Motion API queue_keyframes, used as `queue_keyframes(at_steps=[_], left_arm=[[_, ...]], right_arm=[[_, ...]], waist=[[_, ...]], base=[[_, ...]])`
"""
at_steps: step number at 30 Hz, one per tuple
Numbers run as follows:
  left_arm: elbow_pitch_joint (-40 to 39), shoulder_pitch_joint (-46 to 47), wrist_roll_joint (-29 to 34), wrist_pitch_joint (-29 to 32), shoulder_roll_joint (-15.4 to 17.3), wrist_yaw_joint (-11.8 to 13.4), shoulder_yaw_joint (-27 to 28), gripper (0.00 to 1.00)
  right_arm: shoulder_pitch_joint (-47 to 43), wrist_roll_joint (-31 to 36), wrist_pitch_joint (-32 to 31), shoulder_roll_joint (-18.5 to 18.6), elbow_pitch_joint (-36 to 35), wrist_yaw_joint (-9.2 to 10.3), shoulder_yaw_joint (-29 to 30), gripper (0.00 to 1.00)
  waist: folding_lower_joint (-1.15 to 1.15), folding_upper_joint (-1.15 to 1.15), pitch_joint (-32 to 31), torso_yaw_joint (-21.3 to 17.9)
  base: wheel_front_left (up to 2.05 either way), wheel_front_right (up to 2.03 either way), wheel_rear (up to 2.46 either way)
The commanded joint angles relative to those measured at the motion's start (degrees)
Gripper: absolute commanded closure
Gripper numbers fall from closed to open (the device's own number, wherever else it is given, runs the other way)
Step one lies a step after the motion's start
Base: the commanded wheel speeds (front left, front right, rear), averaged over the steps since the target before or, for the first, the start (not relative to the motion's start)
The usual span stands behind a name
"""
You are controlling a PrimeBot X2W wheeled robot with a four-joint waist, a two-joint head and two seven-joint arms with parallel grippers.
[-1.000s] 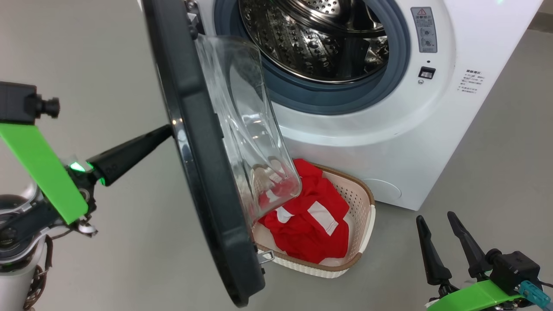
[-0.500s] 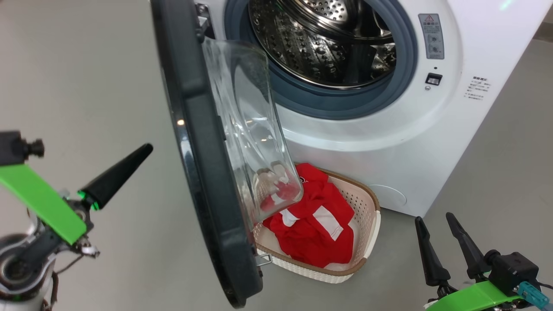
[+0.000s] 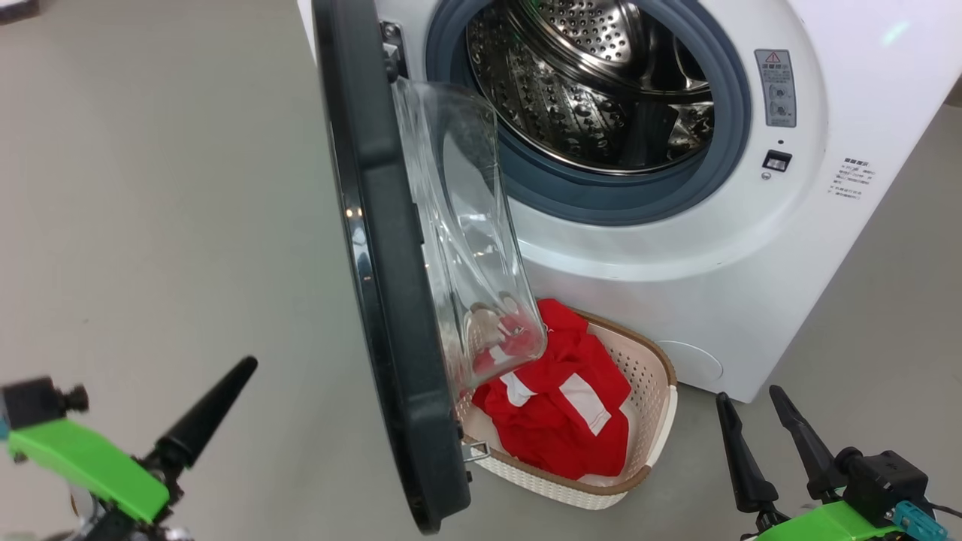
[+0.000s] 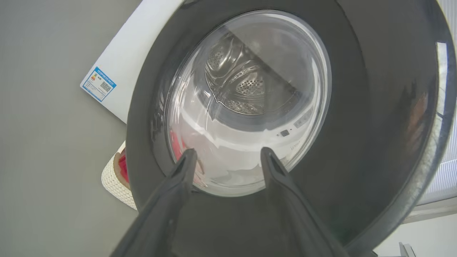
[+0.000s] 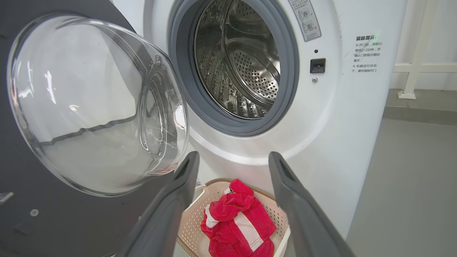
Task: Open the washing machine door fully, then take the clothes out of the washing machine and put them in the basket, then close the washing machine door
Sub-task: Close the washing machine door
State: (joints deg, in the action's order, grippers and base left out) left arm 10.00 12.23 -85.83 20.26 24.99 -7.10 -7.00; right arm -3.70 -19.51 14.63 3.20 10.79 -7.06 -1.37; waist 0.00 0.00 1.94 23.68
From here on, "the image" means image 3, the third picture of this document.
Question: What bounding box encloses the cream perforated laundry basket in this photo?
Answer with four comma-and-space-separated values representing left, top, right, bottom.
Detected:
451, 307, 679, 512

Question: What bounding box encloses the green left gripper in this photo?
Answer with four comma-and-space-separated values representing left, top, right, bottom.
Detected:
5, 355, 259, 541

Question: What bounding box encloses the round black glass washer door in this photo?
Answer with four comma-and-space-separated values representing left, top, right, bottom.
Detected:
311, 0, 549, 536

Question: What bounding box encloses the round white filter cover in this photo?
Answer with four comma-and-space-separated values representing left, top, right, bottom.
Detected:
655, 340, 725, 392

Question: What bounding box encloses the red garment with white stripes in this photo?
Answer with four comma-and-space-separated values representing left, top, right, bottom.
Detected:
471, 298, 633, 482

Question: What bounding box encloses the teal cable connector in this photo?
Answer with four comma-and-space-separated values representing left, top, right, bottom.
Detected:
892, 501, 948, 541

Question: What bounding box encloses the white front-load washing machine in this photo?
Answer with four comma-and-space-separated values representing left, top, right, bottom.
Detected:
297, 0, 962, 403

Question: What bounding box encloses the grey rubber door gasket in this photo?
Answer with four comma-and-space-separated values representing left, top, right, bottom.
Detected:
425, 0, 753, 227

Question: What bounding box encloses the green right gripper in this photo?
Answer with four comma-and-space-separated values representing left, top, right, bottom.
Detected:
715, 385, 903, 541

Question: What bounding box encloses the steel perforated washer drum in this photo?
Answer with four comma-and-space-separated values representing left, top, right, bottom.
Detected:
465, 0, 716, 176

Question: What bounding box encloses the grey warning sticker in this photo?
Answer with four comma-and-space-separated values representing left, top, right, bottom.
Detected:
754, 49, 798, 128

